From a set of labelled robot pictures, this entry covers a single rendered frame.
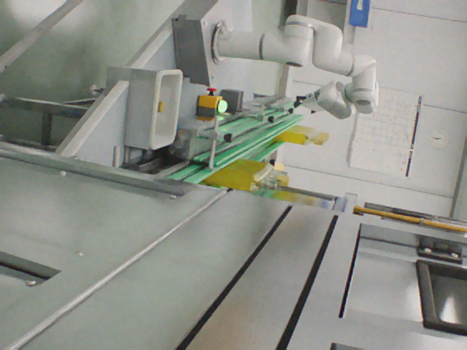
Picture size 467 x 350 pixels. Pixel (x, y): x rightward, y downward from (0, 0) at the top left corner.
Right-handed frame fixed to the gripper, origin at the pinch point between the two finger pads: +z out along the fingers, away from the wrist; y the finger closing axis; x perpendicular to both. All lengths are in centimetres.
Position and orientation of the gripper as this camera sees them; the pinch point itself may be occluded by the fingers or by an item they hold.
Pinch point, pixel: (303, 107)
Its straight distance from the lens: 250.9
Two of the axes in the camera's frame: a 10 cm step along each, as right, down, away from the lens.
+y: 8.9, 2.4, 3.8
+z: -4.3, 2.1, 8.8
